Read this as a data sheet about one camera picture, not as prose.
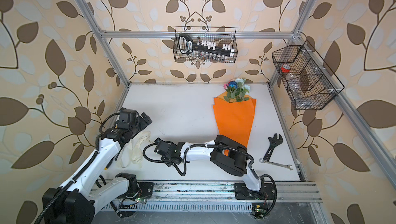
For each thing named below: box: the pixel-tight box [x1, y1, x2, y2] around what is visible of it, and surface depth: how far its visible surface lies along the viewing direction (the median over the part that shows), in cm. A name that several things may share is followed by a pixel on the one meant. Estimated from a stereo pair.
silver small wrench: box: [259, 157, 294, 171], surface depth 83 cm
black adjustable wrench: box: [262, 133, 284, 161], surface depth 91 cm
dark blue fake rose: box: [228, 80, 238, 89], surface depth 114 cm
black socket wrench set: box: [178, 33, 235, 57], surface depth 85 cm
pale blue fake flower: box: [235, 77, 252, 102], surface depth 114 cm
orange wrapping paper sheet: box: [212, 91, 257, 148], surface depth 102 cm
